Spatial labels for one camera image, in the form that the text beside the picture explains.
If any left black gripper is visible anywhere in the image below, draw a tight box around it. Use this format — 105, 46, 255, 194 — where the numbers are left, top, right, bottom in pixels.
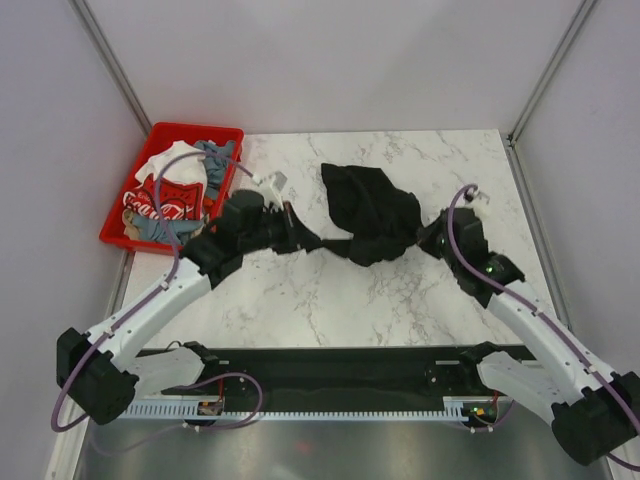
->
241, 202, 320, 256

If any black t-shirt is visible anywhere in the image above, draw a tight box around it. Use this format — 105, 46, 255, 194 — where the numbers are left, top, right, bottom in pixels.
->
287, 162, 426, 268

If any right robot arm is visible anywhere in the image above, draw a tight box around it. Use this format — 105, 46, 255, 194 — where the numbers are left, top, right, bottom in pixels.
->
417, 208, 639, 472

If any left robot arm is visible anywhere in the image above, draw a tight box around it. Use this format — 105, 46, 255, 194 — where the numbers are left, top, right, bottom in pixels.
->
56, 190, 322, 425

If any grey-blue t-shirt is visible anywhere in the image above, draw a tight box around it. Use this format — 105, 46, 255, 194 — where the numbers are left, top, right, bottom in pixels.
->
129, 140, 235, 245

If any white t-shirt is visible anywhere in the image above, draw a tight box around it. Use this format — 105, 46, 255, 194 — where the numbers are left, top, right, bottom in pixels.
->
134, 140, 207, 186

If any red coca-cola t-shirt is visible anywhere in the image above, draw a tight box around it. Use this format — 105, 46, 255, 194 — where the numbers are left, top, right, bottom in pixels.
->
122, 176, 205, 221

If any beige garment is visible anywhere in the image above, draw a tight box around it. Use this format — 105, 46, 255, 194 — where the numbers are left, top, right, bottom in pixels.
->
122, 209, 145, 241

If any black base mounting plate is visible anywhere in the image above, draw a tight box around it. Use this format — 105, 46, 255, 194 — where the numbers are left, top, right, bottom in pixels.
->
170, 342, 502, 411

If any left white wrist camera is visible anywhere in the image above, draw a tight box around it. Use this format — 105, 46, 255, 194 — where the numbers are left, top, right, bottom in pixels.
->
252, 171, 287, 209

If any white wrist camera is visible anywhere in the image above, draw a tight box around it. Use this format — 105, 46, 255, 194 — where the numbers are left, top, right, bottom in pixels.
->
462, 185, 490, 207
252, 171, 287, 209

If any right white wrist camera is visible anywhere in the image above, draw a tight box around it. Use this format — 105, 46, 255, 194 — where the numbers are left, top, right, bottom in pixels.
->
462, 185, 490, 207

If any white slotted cable duct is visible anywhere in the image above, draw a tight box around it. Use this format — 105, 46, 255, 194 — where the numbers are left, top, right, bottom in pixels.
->
119, 397, 516, 422

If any right aluminium frame post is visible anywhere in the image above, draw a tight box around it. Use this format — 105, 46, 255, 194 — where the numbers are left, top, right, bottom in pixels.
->
503, 0, 600, 149

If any aluminium frame post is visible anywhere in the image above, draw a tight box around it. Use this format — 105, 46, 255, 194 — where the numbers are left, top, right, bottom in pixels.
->
68, 0, 152, 136
503, 0, 600, 149

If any left aluminium frame post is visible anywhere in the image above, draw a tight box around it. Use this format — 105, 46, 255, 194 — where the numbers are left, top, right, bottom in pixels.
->
68, 0, 152, 136

